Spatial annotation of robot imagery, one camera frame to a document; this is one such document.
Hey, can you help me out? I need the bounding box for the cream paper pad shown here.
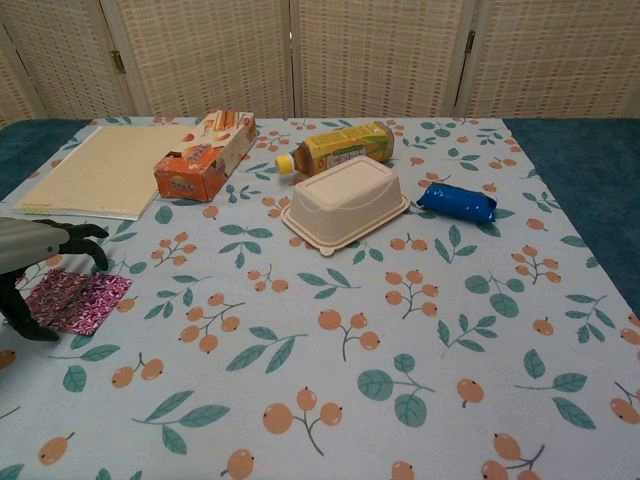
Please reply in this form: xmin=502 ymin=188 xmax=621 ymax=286
xmin=12 ymin=124 xmax=192 ymax=222

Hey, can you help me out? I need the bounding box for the orange biscuit box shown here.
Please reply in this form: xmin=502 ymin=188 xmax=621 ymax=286
xmin=152 ymin=110 xmax=258 ymax=203

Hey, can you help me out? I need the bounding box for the floral fruit print tablecloth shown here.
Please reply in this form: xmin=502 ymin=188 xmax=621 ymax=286
xmin=0 ymin=115 xmax=640 ymax=480

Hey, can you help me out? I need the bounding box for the blue foil snack packet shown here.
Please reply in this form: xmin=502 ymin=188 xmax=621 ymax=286
xmin=416 ymin=181 xmax=499 ymax=224

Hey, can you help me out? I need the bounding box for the beige pulp food container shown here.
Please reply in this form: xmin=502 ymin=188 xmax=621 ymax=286
xmin=280 ymin=154 xmax=411 ymax=258

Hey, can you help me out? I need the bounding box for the yellow label drink bottle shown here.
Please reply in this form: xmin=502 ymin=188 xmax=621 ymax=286
xmin=275 ymin=121 xmax=396 ymax=177

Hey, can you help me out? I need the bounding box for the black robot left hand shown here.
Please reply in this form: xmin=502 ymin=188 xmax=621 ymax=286
xmin=0 ymin=218 xmax=111 ymax=343

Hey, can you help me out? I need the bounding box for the woven folding screen panel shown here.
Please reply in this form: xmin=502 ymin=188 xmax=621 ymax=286
xmin=0 ymin=24 xmax=42 ymax=129
xmin=0 ymin=0 xmax=137 ymax=121
xmin=453 ymin=0 xmax=640 ymax=120
xmin=99 ymin=0 xmax=296 ymax=120
xmin=291 ymin=0 xmax=476 ymax=120

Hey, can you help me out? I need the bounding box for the magenta patterned cloth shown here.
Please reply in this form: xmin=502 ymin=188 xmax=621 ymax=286
xmin=55 ymin=272 xmax=134 ymax=335

